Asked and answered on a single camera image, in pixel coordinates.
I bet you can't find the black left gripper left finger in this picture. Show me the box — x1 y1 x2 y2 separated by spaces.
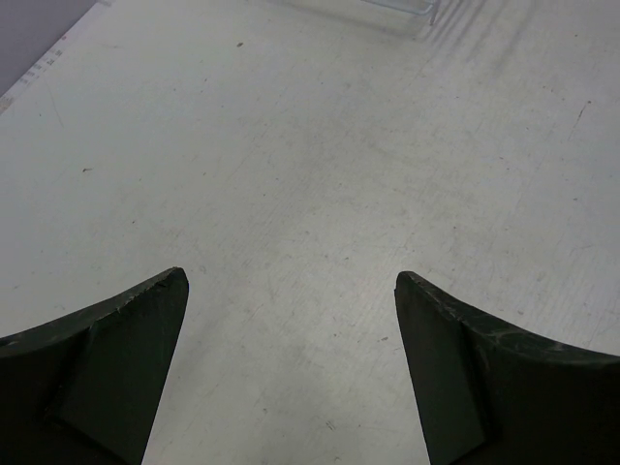
1 267 188 464

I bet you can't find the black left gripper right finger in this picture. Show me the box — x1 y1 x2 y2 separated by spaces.
394 271 619 464

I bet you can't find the white wire dish rack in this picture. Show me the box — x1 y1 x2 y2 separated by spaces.
290 0 442 25

